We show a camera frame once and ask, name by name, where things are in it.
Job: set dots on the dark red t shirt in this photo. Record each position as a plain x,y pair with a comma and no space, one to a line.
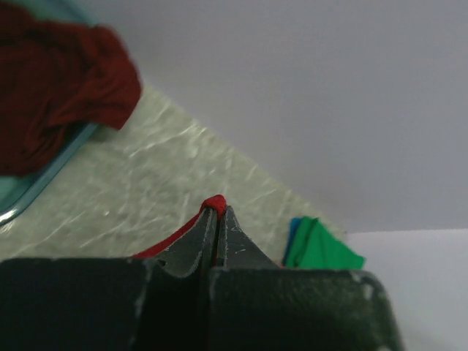
55,76

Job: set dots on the green folded t shirt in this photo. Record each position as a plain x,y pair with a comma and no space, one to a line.
315,247

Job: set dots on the blue transparent plastic bin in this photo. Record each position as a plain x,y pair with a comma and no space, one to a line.
17,194

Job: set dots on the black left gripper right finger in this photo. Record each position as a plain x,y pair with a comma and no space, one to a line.
238,313

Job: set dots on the bright red t shirt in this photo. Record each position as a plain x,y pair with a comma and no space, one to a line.
215,204

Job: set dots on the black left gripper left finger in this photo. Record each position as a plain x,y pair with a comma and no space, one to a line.
175,313

